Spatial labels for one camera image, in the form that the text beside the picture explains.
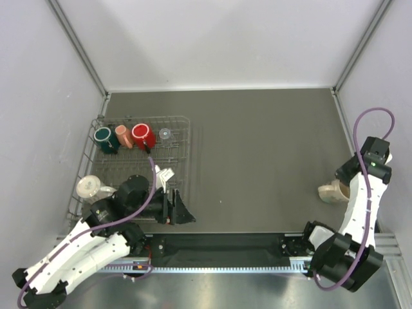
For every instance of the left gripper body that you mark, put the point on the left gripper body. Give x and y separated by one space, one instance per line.
169 211

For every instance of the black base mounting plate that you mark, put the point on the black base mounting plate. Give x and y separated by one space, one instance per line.
222 250

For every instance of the red mug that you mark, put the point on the red mug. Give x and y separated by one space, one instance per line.
143 137

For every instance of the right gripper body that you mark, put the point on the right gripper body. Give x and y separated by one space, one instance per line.
342 172

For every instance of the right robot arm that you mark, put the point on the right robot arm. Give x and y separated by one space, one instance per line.
357 212

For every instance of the small pink mug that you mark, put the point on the small pink mug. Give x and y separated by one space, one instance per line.
124 136

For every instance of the clear plastic cup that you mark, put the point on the clear plastic cup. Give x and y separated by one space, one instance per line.
166 136

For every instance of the aluminium frame rail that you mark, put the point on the aluminium frame rail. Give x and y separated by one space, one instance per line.
88 253

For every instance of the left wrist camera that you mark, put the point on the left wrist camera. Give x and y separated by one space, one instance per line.
162 178

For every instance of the beige patterned mug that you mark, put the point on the beige patterned mug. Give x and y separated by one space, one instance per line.
334 192

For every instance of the grey wire dish rack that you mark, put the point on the grey wire dish rack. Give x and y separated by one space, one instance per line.
115 169

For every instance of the white mug orange inside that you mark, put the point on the white mug orange inside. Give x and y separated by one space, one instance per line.
91 189

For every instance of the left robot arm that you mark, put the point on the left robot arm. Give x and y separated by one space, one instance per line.
105 234

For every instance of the dark green mug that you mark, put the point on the dark green mug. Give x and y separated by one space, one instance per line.
108 142

